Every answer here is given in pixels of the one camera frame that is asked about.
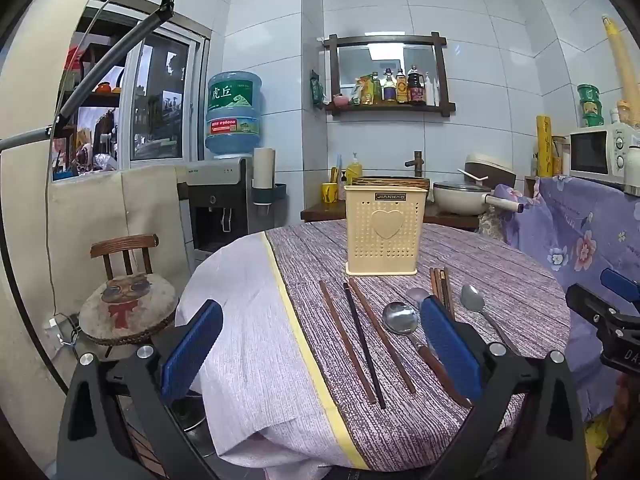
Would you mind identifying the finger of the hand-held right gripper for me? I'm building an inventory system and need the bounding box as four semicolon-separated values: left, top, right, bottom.
565;283;632;328
600;268;640;304

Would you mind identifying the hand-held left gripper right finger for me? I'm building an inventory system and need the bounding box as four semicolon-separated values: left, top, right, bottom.
421;296;587;480

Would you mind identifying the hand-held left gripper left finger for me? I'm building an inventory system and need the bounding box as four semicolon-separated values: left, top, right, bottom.
57;300;226;480

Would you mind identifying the long metal spoon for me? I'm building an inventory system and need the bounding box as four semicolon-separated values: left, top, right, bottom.
460;284;522;356

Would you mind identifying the cream perforated utensil holder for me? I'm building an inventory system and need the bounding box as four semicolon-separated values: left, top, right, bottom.
343;185;430;277

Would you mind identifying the cat print seat cushion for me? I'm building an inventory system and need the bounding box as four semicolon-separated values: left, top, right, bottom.
80;272;180;347

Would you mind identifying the wooden chair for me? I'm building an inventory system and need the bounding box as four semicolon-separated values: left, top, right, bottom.
79;234;181;361

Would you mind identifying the white power strip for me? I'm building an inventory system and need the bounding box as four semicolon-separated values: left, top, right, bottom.
46;312;82;347

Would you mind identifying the white microwave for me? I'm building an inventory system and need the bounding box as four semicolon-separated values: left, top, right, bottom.
569;127;640;190

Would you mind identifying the grey water dispenser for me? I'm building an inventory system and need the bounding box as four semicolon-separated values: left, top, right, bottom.
187;156;254;254

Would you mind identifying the yellow foil roll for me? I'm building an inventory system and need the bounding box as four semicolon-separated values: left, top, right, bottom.
536;115;554;178

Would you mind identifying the teal roll holder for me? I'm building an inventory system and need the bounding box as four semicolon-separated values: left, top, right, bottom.
251;183;288;209

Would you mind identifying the wicker basin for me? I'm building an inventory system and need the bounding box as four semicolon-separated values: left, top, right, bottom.
350;176;431;192

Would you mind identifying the stack of green cans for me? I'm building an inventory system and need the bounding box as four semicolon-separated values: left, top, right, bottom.
577;84;605;129

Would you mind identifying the dark wooden counter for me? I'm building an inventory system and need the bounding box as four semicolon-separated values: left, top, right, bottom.
300;199;482;232

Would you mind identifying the bronze faucet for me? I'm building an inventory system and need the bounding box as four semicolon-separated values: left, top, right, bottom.
404;150;427;179

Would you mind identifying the beige cloth cover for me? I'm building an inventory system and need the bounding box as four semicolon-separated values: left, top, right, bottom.
0;0;195;463

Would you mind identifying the tall yellow wrapped pole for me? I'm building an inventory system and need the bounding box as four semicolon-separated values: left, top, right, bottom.
602;15;640;129

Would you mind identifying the blue water jug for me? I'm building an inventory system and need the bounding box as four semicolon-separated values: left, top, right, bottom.
205;71;264;159

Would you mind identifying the glass sliding window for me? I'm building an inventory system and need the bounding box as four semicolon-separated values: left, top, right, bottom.
125;22;212;165

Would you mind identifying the dark soy sauce bottle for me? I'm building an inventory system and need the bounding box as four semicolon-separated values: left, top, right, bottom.
407;65;426;106

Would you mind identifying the yellow seasoning packet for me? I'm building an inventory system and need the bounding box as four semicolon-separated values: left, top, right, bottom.
355;74;381;106

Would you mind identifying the dark wooden mirror shelf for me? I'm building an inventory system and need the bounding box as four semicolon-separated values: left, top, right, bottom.
320;33;457;120

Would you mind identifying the large spoon with wooden handle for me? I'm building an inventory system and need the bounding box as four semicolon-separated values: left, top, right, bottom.
382;302;473;409

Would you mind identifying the cream pot with handle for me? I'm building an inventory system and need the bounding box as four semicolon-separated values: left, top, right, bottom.
432;180;525;217

